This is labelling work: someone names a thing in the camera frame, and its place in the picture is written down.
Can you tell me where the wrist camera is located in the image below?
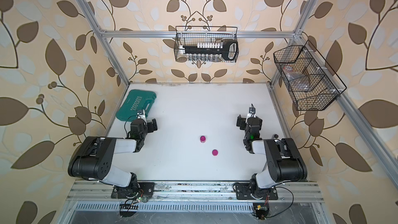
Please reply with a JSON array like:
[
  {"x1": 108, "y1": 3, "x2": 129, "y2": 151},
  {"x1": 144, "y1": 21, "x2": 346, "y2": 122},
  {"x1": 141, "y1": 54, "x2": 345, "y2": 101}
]
[
  {"x1": 137, "y1": 110, "x2": 146, "y2": 121},
  {"x1": 247, "y1": 104, "x2": 256, "y2": 119}
]

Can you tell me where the black wire basket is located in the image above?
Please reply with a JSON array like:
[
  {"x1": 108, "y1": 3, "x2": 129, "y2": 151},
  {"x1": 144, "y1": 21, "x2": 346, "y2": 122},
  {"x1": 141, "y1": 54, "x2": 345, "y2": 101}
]
[
  {"x1": 174, "y1": 25, "x2": 239, "y2": 63},
  {"x1": 273, "y1": 40, "x2": 347, "y2": 111}
]

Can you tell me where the black wire basket back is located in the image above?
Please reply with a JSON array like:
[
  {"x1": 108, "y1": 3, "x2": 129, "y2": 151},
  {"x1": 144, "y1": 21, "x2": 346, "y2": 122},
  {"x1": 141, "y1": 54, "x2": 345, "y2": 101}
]
[{"x1": 174, "y1": 25, "x2": 239, "y2": 63}]

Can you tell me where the green plastic tool case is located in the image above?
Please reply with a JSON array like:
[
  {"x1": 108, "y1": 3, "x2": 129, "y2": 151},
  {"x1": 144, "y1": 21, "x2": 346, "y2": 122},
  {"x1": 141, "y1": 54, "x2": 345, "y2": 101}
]
[{"x1": 116, "y1": 89, "x2": 157, "y2": 122}]

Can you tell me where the plastic bag in basket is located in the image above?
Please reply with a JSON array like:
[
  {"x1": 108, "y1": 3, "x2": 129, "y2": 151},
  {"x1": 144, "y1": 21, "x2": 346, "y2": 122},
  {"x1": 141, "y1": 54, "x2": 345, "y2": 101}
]
[{"x1": 283, "y1": 65, "x2": 311, "y2": 92}]

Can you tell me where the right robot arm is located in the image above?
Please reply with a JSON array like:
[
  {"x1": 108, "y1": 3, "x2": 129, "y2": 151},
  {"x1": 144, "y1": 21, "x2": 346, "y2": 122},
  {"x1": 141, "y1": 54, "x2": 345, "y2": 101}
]
[{"x1": 233, "y1": 115, "x2": 307, "y2": 200}]

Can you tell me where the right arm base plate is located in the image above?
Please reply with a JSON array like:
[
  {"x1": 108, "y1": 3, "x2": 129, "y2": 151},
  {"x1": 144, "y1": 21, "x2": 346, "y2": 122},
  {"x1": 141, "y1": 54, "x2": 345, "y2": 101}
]
[{"x1": 233, "y1": 182, "x2": 278, "y2": 201}]

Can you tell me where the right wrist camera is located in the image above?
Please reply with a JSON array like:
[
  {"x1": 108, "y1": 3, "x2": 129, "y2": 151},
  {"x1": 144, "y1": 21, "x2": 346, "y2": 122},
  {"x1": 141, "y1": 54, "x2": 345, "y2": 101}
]
[{"x1": 247, "y1": 104, "x2": 256, "y2": 119}]

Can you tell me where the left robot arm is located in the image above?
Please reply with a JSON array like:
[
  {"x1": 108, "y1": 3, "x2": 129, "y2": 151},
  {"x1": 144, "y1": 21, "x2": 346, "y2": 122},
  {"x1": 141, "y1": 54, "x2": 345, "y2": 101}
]
[{"x1": 67, "y1": 118, "x2": 158, "y2": 201}]

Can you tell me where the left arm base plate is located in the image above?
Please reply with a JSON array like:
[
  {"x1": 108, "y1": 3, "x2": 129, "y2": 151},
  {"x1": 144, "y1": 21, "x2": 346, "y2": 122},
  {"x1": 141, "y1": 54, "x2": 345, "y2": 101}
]
[{"x1": 111, "y1": 182, "x2": 155, "y2": 200}]

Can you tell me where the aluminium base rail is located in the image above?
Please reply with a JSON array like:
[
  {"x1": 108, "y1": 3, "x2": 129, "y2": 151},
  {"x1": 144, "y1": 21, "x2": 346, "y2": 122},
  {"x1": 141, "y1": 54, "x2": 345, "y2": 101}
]
[{"x1": 66, "y1": 180, "x2": 324, "y2": 203}]

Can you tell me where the socket set rail holder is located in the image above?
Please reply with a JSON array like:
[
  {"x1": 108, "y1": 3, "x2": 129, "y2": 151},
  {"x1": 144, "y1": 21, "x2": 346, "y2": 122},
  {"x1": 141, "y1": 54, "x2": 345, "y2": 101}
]
[{"x1": 174, "y1": 40, "x2": 239, "y2": 62}]

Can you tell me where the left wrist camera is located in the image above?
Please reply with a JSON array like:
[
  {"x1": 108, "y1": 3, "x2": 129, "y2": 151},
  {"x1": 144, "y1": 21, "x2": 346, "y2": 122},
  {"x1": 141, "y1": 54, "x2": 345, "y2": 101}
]
[{"x1": 137, "y1": 110, "x2": 146, "y2": 121}]

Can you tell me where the black wire basket right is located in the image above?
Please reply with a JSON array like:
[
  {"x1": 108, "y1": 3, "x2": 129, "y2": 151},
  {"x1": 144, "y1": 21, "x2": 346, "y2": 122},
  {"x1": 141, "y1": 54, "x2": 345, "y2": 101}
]
[{"x1": 273, "y1": 40, "x2": 347, "y2": 111}]

